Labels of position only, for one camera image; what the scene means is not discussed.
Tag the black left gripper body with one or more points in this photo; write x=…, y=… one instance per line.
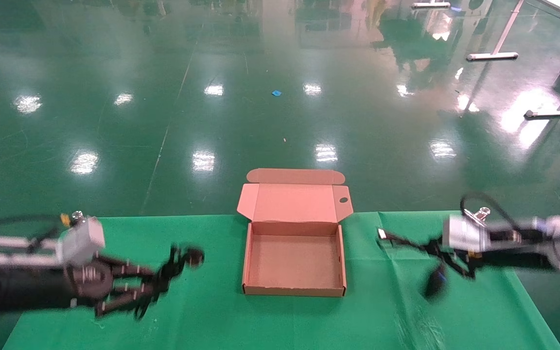
x=90, y=282

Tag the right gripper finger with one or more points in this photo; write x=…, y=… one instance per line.
x=435, y=284
x=428, y=244

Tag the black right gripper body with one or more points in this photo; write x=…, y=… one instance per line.
x=457, y=260

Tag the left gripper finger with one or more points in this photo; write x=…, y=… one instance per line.
x=134, y=299
x=144, y=273

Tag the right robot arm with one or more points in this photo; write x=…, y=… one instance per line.
x=528, y=257

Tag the open brown cardboard box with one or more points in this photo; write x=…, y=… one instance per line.
x=292, y=262

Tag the silver binder clip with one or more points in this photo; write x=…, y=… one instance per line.
x=77, y=214
x=481, y=212

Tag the green table cloth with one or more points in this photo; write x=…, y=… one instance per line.
x=260, y=321

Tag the white table foot bar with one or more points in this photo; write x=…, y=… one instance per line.
x=430, y=5

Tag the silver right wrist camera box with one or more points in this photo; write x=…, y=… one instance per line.
x=464, y=233

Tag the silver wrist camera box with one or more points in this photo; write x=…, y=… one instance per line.
x=83, y=240
x=464, y=233

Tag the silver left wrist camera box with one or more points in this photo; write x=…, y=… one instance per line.
x=83, y=240

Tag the white table frame legs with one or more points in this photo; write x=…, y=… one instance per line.
x=491, y=56

